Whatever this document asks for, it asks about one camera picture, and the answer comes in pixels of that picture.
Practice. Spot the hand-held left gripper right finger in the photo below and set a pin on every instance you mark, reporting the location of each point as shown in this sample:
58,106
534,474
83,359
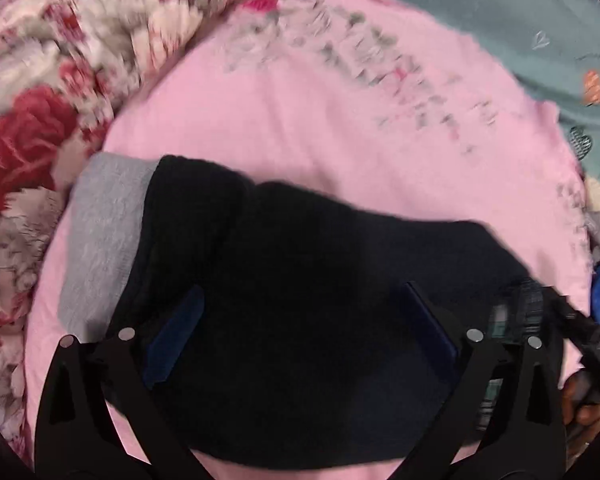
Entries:
432,330

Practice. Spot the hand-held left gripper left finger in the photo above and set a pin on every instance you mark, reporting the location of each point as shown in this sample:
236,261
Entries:
177,332

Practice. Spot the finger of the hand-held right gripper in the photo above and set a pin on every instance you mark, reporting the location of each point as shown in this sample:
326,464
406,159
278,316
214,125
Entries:
575,325

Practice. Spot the dark navy pants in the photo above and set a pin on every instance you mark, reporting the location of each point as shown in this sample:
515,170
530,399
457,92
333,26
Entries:
305,285

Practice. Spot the person's right hand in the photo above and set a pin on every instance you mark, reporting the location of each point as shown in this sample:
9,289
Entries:
576,405

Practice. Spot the plaid cloth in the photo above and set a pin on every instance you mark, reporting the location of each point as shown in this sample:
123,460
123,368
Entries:
505,317

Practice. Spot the grey folded cloth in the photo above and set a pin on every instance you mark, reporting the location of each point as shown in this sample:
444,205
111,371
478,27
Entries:
100,240

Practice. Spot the red floral blanket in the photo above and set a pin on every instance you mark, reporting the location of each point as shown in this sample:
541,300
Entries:
40,135

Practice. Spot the pink printed blanket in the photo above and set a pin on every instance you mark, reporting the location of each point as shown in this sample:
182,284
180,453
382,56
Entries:
305,125

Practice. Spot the teal printed bed sheet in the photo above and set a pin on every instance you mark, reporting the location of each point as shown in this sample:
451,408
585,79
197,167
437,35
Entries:
480,5

